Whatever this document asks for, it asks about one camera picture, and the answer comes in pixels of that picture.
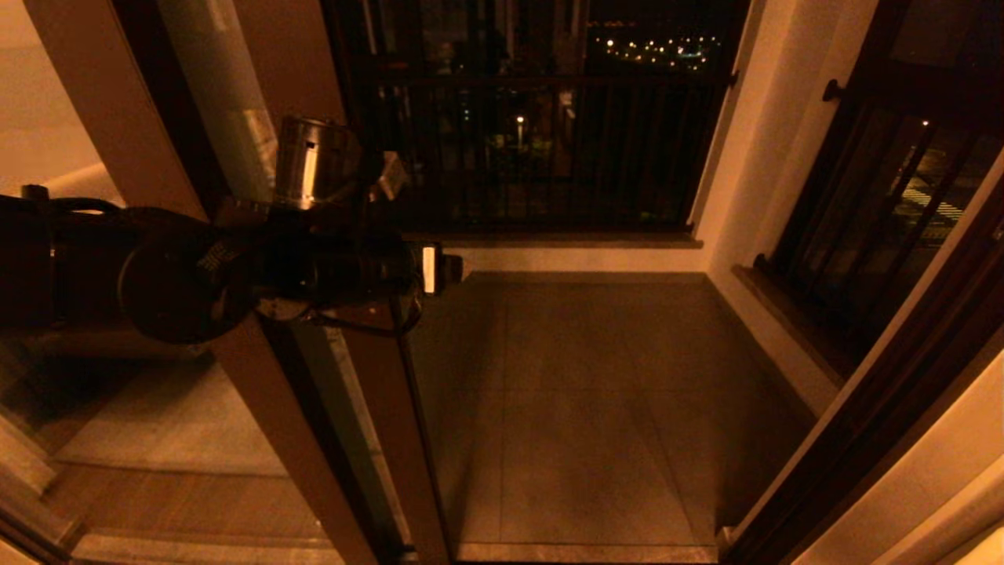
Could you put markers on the brown-framed fixed glass panel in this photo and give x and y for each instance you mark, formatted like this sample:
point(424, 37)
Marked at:
point(267, 439)

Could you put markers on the dark metal balcony railing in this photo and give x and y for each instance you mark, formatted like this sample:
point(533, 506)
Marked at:
point(549, 157)

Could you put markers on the dark metal floor track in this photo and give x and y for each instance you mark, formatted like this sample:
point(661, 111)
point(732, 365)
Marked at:
point(580, 553)

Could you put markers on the brown-framed sliding glass door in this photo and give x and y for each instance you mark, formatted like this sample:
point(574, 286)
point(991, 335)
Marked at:
point(290, 63)

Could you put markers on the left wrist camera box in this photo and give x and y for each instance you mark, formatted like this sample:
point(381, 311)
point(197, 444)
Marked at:
point(391, 176)

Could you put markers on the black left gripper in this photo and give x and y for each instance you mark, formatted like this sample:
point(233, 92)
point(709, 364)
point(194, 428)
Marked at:
point(369, 271)

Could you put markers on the dark barred window grille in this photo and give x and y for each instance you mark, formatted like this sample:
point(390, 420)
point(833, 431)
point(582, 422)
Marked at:
point(863, 235)

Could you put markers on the dark brown door jamb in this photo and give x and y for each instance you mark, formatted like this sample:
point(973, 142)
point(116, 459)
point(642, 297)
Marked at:
point(863, 431)

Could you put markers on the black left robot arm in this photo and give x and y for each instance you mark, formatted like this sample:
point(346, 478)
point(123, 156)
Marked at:
point(157, 275)

